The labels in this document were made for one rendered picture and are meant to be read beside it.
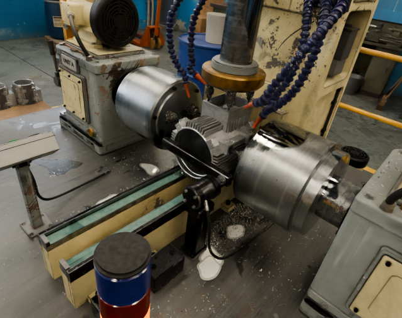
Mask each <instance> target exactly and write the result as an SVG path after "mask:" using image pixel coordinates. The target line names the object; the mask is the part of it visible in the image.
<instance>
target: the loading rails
mask: <svg viewBox="0 0 402 318"><path fill-rule="evenodd" d="M178 171H179V173H177V172H178ZM234 173H235V170H233V171H231V172H229V174H230V175H232V176H233V178H232V184H231V185H230V186H228V187H226V186H224V185H223V184H222V185H220V186H221V193H220V195H219V196H217V197H216V198H214V199H210V200H211V201H213V202H214V203H215V205H214V210H213V211H211V212H210V214H212V213H213V212H215V211H216V210H218V209H219V208H221V209H222V210H224V211H225V212H226V213H228V212H229V211H231V210H232V209H234V207H235V203H233V202H231V200H232V199H233V198H235V196H234V190H233V179H234ZM179 174H180V176H179ZM175 175H176V176H175ZM182 175H183V176H182ZM195 182H196V181H195ZM195 182H193V180H192V181H191V179H190V180H189V178H187V176H185V174H183V172H181V167H180V165H178V166H175V167H173V168H171V169H169V170H167V171H165V172H163V173H161V174H159V175H157V176H155V177H152V178H150V179H148V180H146V181H144V182H142V183H140V184H138V185H136V186H134V187H132V188H130V189H128V190H126V191H124V192H122V193H120V194H118V195H116V196H114V197H112V198H110V199H107V200H105V201H103V202H101V203H99V204H97V205H95V206H93V207H91V208H89V209H87V210H84V211H82V212H80V213H78V214H77V215H74V216H72V217H70V218H68V219H67V220H64V221H62V222H60V223H58V224H56V225H54V226H52V227H50V228H48V229H46V230H44V231H42V232H39V233H38V234H37V235H38V240H39V242H40V246H41V249H42V254H43V257H44V261H45V266H46V268H47V270H48V272H49V273H50V275H51V276H52V277H53V279H54V280H55V279H56V278H58V277H60V276H62V278H63V282H64V287H65V291H66V296H67V298H68V299H69V301H70V302H71V303H72V304H73V305H74V307H75V308H76V309H77V308H78V307H79V306H81V305H83V304H84V303H85V302H87V301H89V302H90V303H91V301H90V299H91V298H92V297H93V296H95V295H96V294H97V284H96V278H95V269H94V263H93V253H94V251H95V248H96V247H97V245H98V244H99V243H100V242H101V241H102V240H103V239H104V238H106V237H108V236H109V235H112V234H115V233H119V232H133V233H137V234H139V235H141V236H143V237H144V238H145V239H146V240H147V241H148V242H149V244H150V246H151V255H153V254H155V253H156V252H158V251H159V250H160V249H162V248H163V247H165V246H166V245H167V244H169V243H171V242H172V241H173V240H175V239H176V238H177V237H179V236H181V235H182V234H183V233H185V232H186V225H187V214H188V212H187V211H185V207H186V203H185V202H184V201H183V200H184V198H183V195H182V191H183V189H184V188H185V187H186V186H188V185H189V184H194V183H195Z"/></svg>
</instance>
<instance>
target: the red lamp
mask: <svg viewBox="0 0 402 318"><path fill-rule="evenodd" d="M150 287H151V283H150ZM150 287H149V289H148V291H147V292H146V294H145V295H144V297H143V298H141V299H140V300H138V301H137V302H135V303H133V304H131V305H126V306H115V305H111V304H108V303H106V302H105V301H103V300H102V299H101V298H100V296H99V294H98V302H99V308H100V315H101V316H102V318H144V317H145V316H146V314H147V313H148V310H149V308H150ZM97 293H98V292H97Z"/></svg>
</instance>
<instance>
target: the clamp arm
mask: <svg viewBox="0 0 402 318"><path fill-rule="evenodd" d="M162 146H163V147H164V148H165V149H167V150H169V151H170V152H172V153H173V154H175V155H177V156H178V157H179V158H181V159H183V160H184V161H186V162H187V163H189V164H191V165H192V166H194V167H196V168H197V169H199V170H200V171H202V172H204V173H205V174H206V175H212V176H214V177H215V178H218V177H220V176H221V177H220V178H221V179H223V185H224V186H226V187H228V186H230V185H231V184H232V178H233V176H232V175H230V174H229V173H227V172H226V171H224V170H222V169H221V168H219V167H217V166H216V165H214V164H213V163H211V162H209V161H207V160H205V159H204V158H202V157H200V156H199V155H197V154H195V153H194V152H192V151H190V150H188V149H187V148H185V147H183V146H182V145H180V144H179V143H177V142H175V141H174V140H173V139H170V138H168V137H166V138H163V143H162Z"/></svg>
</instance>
